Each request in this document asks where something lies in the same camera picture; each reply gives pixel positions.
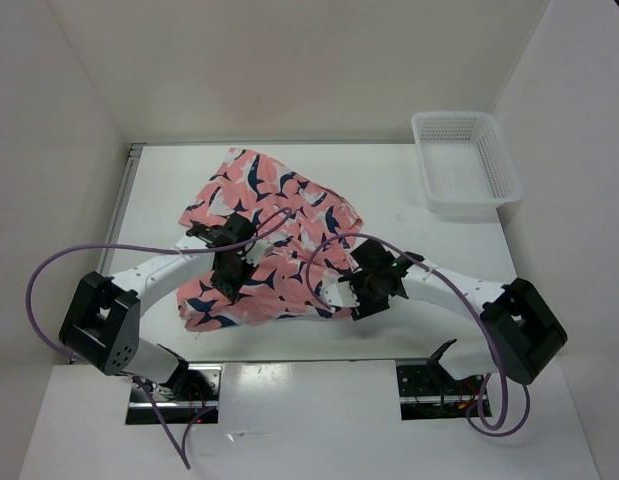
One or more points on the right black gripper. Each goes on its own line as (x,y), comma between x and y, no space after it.
(366,308)

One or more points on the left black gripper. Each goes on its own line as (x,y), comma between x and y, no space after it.
(230,290)

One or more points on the pink shark print shorts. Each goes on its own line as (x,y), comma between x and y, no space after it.
(288,280)

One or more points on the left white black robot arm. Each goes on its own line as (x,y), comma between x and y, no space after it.
(102,324)

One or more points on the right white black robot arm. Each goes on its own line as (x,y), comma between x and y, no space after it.
(522,334)

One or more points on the white plastic mesh basket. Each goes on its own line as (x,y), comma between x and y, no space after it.
(465,163)

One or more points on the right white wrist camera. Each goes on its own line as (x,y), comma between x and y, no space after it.
(340,294)

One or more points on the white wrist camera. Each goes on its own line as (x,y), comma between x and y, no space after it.
(340,294)
(257,251)

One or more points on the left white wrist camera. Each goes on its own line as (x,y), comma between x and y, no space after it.
(257,251)

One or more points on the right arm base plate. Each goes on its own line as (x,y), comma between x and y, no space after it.
(425,393)

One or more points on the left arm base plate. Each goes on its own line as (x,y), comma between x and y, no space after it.
(199,397)

